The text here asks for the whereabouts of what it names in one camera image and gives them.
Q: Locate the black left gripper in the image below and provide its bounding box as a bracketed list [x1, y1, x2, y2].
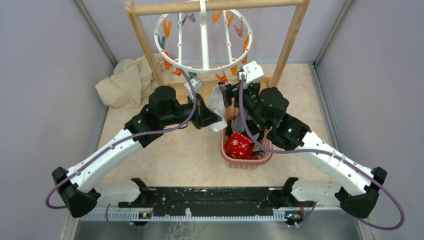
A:
[161, 93, 223, 130]

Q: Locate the grey sock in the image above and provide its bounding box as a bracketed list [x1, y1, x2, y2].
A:
[231, 115, 245, 133]

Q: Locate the pink plastic laundry basket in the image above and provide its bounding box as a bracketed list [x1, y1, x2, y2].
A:
[220, 102, 275, 170]

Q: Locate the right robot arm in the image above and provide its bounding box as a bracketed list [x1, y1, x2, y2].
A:
[242, 83, 387, 219]

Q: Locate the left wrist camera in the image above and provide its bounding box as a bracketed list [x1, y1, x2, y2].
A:
[184, 76, 204, 100]

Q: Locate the white round clip hanger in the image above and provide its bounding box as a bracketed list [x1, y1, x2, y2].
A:
[153, 0, 253, 74]

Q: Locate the pink plastic clip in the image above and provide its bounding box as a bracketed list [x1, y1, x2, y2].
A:
[233, 17, 244, 38]

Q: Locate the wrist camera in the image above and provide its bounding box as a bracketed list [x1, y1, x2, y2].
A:
[184, 76, 204, 100]
[237, 60, 264, 85]

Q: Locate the wooden drying rack frame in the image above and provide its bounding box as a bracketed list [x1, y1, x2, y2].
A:
[125, 0, 311, 107]

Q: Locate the orange plastic clip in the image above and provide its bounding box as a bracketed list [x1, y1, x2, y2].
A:
[215, 71, 229, 85]

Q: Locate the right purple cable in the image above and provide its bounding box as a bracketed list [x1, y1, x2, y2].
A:
[238, 74, 406, 232]

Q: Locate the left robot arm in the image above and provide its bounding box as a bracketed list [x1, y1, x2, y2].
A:
[52, 86, 222, 218]

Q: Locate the lilac plastic clip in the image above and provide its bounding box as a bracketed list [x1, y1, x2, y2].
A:
[184, 12, 196, 23]

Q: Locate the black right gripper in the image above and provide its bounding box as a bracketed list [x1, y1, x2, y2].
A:
[219, 79, 268, 131]

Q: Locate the beige crumpled cloth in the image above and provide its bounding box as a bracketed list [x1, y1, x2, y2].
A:
[95, 55, 159, 108]

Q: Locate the white sock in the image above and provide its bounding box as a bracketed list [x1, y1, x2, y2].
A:
[208, 84, 228, 132]

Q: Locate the teal plastic clip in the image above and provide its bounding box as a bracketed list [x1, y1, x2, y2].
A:
[157, 35, 167, 50]

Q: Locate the red snowflake sock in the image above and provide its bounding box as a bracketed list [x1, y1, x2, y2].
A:
[224, 132, 254, 160]

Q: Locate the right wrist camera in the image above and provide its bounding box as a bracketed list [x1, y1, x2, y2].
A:
[237, 60, 264, 85]

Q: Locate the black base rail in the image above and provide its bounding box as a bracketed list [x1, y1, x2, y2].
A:
[118, 186, 314, 217]

